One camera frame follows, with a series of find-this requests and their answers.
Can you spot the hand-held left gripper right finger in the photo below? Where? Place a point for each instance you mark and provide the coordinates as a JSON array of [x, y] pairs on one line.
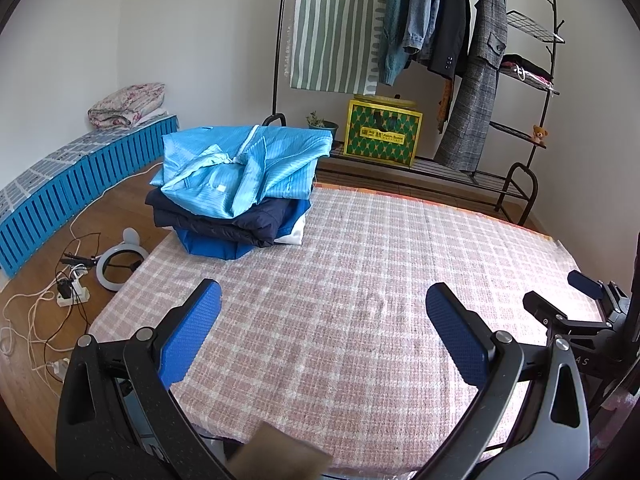
[[455, 335]]

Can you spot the navy folded jacket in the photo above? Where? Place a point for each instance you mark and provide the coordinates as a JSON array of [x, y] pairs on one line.
[[225, 227]]

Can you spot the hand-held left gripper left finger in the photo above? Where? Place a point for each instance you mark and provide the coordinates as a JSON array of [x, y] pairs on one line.
[[192, 330]]

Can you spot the brown teddy bear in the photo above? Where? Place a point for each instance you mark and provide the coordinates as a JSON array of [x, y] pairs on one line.
[[539, 134]]

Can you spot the orange patterned scarf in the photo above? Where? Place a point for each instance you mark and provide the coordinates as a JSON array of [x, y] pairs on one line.
[[444, 105]]

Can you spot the yellow green storage box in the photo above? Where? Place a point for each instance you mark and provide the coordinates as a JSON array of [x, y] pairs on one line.
[[382, 132]]

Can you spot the black blazer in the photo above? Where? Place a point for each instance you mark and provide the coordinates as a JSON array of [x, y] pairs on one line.
[[452, 25]]

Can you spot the light blue striped jacket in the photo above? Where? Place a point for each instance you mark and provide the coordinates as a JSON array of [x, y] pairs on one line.
[[250, 165]]

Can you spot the small potted plant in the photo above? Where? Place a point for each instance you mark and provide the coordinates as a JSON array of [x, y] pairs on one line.
[[322, 130]]

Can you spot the brown cardboard piece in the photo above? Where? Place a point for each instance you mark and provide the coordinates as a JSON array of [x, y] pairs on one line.
[[285, 455]]

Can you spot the grey plaid coat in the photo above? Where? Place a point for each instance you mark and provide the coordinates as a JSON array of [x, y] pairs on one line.
[[475, 100]]

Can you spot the white folded garment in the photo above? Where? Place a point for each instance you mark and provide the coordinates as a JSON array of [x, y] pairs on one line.
[[292, 232]]

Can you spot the teal hanging jacket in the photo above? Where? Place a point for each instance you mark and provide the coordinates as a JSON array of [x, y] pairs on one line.
[[395, 35]]

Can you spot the black metal clothes rack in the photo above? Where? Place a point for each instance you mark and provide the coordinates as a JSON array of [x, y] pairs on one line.
[[525, 110]]

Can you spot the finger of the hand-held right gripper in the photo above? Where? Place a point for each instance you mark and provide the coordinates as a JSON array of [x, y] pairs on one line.
[[587, 282], [547, 312]]

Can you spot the pink checked blanket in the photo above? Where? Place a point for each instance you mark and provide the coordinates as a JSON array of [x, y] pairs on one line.
[[350, 285]]

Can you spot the white power strip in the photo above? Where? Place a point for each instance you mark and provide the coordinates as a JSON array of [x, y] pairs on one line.
[[72, 296]]

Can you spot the royal blue folded garment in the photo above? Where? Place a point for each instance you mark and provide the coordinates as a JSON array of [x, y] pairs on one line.
[[210, 247]]

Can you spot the floral folded quilt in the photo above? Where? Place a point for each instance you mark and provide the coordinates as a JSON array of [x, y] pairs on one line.
[[127, 105]]

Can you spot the white grey striped cloth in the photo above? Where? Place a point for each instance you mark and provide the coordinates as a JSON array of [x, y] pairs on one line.
[[335, 25]]

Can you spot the folded dark clothes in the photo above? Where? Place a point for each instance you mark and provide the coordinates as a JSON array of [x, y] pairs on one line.
[[527, 67]]

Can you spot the blue denim jacket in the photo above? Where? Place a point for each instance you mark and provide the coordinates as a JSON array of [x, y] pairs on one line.
[[422, 10]]

